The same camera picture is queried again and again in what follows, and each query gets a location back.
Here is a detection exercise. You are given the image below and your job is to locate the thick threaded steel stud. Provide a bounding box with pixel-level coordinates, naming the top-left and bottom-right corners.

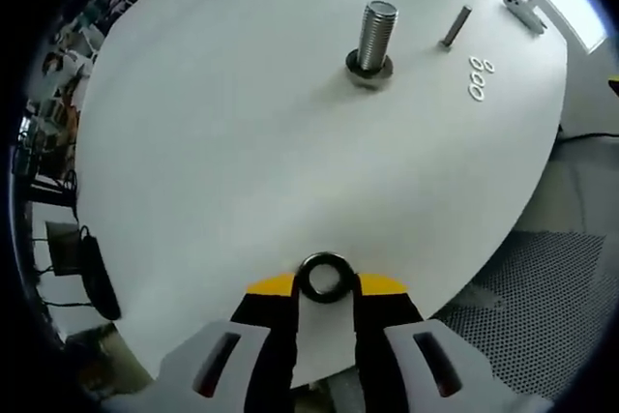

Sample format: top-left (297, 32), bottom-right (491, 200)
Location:
top-left (345, 0), bottom-right (400, 90)

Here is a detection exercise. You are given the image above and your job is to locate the large window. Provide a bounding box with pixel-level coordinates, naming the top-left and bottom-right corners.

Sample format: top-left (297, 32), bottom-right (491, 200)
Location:
top-left (502, 0), bottom-right (613, 53)

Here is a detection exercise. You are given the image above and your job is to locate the brown box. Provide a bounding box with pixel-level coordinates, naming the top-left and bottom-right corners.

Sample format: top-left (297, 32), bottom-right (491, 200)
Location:
top-left (44, 221), bottom-right (84, 278)

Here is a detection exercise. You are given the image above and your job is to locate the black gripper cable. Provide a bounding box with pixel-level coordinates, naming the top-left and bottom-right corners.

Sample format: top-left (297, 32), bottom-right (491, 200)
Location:
top-left (555, 125), bottom-right (619, 142)

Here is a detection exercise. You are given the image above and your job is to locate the large black washer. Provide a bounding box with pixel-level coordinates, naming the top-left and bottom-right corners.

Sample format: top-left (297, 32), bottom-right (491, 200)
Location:
top-left (344, 47), bottom-right (395, 81)
top-left (296, 251), bottom-right (358, 304)

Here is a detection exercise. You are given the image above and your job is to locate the black cable bundle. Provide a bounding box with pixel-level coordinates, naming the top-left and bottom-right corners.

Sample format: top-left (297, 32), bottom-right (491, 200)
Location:
top-left (14, 127), bottom-right (81, 310)

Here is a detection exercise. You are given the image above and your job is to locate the black computer mouse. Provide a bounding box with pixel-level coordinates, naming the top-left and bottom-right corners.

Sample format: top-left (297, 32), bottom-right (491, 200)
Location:
top-left (78, 225), bottom-right (123, 322)

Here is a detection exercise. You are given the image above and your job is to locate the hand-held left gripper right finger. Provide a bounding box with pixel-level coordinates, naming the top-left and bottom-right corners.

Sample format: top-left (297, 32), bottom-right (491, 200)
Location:
top-left (352, 272), bottom-right (555, 413)

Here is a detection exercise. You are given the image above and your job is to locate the grey mesh chair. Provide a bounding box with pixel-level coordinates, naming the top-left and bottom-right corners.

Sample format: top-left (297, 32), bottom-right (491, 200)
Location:
top-left (432, 227), bottom-right (608, 399)

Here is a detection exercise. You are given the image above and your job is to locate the thin threaded steel stud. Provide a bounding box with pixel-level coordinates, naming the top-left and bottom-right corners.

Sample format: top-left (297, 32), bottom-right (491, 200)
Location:
top-left (438, 5), bottom-right (473, 50)

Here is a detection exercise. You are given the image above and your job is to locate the white handheld device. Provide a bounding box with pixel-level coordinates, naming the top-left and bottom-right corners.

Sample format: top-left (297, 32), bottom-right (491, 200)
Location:
top-left (501, 0), bottom-right (548, 36)

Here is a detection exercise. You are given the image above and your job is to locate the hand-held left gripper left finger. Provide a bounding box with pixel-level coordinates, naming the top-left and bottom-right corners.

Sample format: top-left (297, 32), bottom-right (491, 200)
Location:
top-left (101, 272), bottom-right (302, 413)

